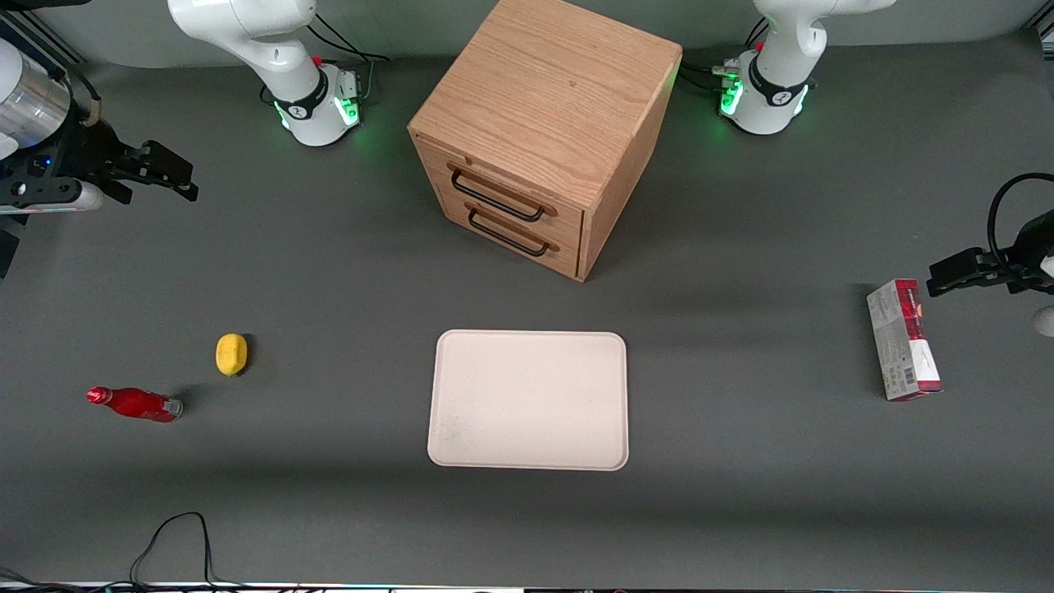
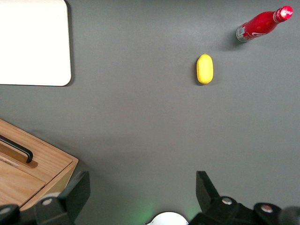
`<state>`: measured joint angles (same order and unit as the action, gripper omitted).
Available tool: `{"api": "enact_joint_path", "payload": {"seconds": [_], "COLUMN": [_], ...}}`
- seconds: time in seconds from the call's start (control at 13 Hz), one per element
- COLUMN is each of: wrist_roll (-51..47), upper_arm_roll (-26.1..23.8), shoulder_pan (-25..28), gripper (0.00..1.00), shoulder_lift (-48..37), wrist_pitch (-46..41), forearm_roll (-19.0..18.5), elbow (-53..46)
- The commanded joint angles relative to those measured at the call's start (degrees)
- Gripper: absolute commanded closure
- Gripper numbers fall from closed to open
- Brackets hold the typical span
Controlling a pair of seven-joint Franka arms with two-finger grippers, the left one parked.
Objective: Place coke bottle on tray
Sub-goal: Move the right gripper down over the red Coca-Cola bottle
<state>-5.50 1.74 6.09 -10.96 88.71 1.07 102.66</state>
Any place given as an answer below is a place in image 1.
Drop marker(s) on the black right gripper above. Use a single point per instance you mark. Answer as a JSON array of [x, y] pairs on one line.
[[85, 153]]

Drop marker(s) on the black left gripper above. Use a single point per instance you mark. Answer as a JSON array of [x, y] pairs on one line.
[[1031, 245]]

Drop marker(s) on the red coke bottle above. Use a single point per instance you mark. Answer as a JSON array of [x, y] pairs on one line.
[[136, 403]]

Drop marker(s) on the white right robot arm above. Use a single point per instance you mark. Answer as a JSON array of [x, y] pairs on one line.
[[288, 74]]

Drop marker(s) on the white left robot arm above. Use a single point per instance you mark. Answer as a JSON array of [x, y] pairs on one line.
[[778, 74]]

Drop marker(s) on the beige rectangular tray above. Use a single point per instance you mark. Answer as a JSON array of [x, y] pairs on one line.
[[529, 400]]

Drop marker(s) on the grey and red carton box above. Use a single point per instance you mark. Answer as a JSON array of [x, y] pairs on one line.
[[902, 342]]

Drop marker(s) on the yellow lemon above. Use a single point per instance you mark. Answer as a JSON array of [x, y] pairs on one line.
[[231, 354]]

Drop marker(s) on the wooden two-drawer cabinet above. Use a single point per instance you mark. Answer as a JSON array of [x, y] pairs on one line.
[[543, 107]]

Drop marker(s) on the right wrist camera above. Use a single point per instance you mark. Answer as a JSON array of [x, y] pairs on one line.
[[49, 198]]

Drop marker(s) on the aluminium frame profile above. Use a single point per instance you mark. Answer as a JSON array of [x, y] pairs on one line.
[[37, 37]]

